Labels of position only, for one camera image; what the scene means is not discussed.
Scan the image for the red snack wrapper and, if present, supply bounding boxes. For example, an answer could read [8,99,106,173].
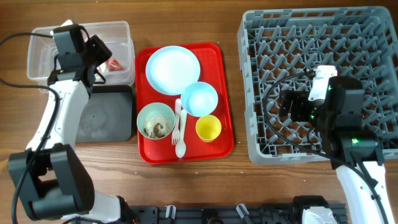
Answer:
[106,59,124,72]

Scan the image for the green bowl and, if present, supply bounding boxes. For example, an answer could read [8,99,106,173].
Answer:
[136,103,175,140]

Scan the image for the light blue bowl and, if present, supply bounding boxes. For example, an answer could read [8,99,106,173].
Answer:
[181,82,218,117]

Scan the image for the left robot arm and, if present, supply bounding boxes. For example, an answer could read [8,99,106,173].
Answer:
[7,24,139,223]

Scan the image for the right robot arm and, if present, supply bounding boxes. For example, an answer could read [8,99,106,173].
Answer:
[279,76,394,223]

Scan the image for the grey dishwasher rack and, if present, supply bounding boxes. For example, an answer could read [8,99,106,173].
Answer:
[237,6,397,165]

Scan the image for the clear plastic bin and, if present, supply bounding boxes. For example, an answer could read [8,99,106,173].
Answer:
[27,21,134,85]

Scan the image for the black tray bin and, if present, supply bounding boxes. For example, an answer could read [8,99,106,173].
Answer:
[76,85,133,143]

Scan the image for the light blue plate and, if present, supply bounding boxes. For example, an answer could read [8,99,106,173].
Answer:
[146,45,201,96]

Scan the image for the red plastic tray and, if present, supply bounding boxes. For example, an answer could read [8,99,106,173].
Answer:
[135,42,234,165]

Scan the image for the yellow cup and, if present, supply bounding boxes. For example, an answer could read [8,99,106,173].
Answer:
[195,114,222,142]

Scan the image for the rice and food scraps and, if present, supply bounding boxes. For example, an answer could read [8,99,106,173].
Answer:
[144,114,174,139]

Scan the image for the pink plastic fork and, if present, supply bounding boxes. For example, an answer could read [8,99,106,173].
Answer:
[172,98,182,145]

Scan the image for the white plastic spoon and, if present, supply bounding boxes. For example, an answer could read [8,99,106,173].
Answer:
[175,110,187,159]

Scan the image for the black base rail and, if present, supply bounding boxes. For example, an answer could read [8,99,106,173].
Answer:
[131,195,348,224]

